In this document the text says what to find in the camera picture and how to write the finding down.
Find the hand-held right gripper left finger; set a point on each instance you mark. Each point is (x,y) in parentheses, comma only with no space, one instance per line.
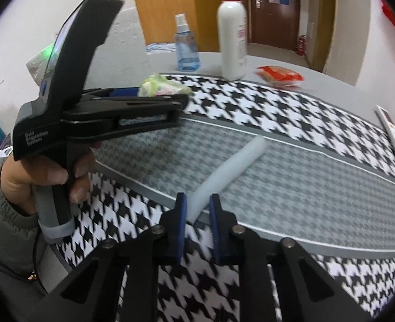
(181,214)

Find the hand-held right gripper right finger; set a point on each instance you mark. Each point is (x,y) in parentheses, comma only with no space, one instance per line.
(216,223)

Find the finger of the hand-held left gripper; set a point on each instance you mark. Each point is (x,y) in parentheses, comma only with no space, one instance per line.
(125,92)
(143,105)

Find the pale green plastic bag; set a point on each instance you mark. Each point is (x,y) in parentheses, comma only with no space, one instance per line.
(163,85)

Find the white styrofoam box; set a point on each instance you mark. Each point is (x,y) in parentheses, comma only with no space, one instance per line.
(130,40)

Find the white foam tube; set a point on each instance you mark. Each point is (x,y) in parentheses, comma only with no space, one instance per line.
(227,171)

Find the person's left forearm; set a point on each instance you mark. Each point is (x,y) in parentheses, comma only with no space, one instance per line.
(2,228)

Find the person's left hand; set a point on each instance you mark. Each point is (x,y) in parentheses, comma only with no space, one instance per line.
(22,181)

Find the light blue cloth bundle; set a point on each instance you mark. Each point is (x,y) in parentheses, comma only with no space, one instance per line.
(160,47)

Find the blue spray bottle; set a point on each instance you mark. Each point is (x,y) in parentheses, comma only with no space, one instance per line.
(186,50)

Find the houndstooth tablecloth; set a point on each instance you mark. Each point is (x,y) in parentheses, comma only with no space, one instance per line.
(301,181)

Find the wooden wardrobe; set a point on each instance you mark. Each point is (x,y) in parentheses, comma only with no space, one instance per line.
(170,0)

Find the white pump bottle red cap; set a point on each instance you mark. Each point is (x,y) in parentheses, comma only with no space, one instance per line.
(232,40)

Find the red snack packet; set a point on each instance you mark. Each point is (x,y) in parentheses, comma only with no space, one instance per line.
(279,76)

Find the dark brown door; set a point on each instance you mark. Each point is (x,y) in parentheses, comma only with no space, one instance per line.
(274,16)

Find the red fire extinguisher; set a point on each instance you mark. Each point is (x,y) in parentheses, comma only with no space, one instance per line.
(301,45)

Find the wooden side door frame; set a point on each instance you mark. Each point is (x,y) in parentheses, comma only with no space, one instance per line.
(338,23)

